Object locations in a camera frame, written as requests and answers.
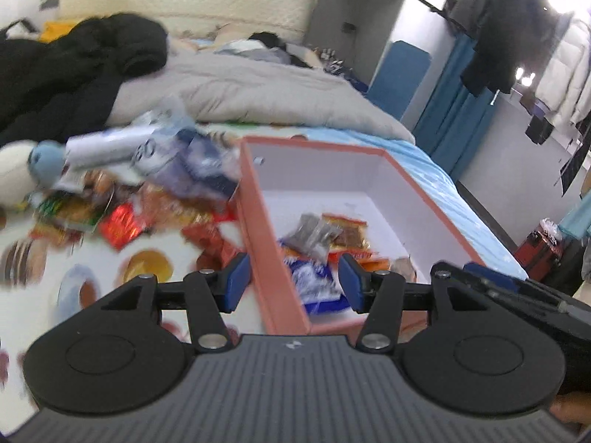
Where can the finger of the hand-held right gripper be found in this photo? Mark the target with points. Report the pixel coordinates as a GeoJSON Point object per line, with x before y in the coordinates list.
{"type": "Point", "coordinates": [480, 268]}

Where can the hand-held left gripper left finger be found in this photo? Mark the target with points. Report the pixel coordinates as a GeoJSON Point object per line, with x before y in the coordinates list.
{"type": "Point", "coordinates": [238, 282]}

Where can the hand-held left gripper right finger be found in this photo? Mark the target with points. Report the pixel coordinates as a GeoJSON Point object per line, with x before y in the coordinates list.
{"type": "Point", "coordinates": [352, 286]}

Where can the blue snack packet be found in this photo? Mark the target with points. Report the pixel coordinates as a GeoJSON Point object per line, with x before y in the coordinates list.
{"type": "Point", "coordinates": [316, 284]}

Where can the orange cardboard box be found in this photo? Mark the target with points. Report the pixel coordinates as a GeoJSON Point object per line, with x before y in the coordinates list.
{"type": "Point", "coordinates": [272, 258]}

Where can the brown snack packet orange edges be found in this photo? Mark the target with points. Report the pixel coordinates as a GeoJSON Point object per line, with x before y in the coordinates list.
{"type": "Point", "coordinates": [349, 233]}

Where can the pale brown snack packet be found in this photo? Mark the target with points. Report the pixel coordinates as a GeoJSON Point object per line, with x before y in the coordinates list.
{"type": "Point", "coordinates": [404, 268]}

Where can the grey snack packet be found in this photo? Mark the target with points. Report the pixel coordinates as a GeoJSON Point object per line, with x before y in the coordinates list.
{"type": "Point", "coordinates": [311, 236]}

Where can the pile of snack packets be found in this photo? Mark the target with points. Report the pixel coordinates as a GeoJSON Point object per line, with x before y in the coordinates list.
{"type": "Point", "coordinates": [175, 212]}

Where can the red foil packet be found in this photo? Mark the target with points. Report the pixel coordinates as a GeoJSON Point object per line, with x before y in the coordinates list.
{"type": "Point", "coordinates": [121, 227]}

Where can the person's right hand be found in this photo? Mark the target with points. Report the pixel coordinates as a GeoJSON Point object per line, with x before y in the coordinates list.
{"type": "Point", "coordinates": [571, 408]}

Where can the red suitcase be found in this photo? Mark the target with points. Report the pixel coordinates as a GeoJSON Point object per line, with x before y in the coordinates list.
{"type": "Point", "coordinates": [538, 253]}

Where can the black suitcase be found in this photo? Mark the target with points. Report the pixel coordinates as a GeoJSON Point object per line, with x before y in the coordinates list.
{"type": "Point", "coordinates": [563, 265]}

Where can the blue and white plastic bag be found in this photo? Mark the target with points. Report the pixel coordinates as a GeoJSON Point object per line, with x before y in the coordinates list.
{"type": "Point", "coordinates": [194, 166]}

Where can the blue curtain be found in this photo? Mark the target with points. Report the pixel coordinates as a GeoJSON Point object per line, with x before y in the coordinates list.
{"type": "Point", "coordinates": [452, 115]}

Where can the white tube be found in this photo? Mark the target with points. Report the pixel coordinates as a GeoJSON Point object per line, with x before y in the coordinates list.
{"type": "Point", "coordinates": [106, 147]}

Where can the grey duvet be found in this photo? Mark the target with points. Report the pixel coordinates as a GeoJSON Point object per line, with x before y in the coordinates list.
{"type": "Point", "coordinates": [254, 92]}

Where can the blue chair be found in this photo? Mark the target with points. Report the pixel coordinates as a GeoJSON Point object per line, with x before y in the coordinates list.
{"type": "Point", "coordinates": [397, 83]}

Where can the food print mat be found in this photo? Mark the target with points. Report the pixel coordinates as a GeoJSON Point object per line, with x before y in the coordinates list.
{"type": "Point", "coordinates": [27, 304]}

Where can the white puffer coat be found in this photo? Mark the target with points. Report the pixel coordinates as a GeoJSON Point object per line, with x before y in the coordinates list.
{"type": "Point", "coordinates": [565, 69]}

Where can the row of small bottles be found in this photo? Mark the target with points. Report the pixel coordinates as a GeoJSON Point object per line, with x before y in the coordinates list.
{"type": "Point", "coordinates": [339, 62]}

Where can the heap of clothes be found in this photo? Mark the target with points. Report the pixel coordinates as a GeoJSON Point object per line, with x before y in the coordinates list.
{"type": "Point", "coordinates": [268, 48]}

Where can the black hanging coat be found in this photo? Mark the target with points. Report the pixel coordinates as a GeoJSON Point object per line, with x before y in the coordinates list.
{"type": "Point", "coordinates": [512, 32]}

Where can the blue and white plush penguin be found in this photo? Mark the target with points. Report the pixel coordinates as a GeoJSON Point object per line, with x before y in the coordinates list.
{"type": "Point", "coordinates": [18, 170]}

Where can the pink pillow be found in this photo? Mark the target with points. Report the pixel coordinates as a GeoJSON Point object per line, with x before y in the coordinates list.
{"type": "Point", "coordinates": [226, 33]}

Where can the grey hanging jacket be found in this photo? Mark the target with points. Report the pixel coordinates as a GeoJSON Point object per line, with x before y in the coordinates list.
{"type": "Point", "coordinates": [471, 0]}

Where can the black jacket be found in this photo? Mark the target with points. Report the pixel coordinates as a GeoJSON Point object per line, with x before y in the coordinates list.
{"type": "Point", "coordinates": [69, 69]}

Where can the yellow pillow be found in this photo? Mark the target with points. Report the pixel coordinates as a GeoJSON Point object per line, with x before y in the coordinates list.
{"type": "Point", "coordinates": [57, 28]}

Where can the black wall socket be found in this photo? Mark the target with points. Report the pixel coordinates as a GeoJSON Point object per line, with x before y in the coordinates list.
{"type": "Point", "coordinates": [348, 26]}

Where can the grey wall cabinet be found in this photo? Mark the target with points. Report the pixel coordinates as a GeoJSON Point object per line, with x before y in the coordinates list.
{"type": "Point", "coordinates": [355, 0]}

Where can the grey wall socket plate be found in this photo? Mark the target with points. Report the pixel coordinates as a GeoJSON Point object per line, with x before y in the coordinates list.
{"type": "Point", "coordinates": [48, 2]}

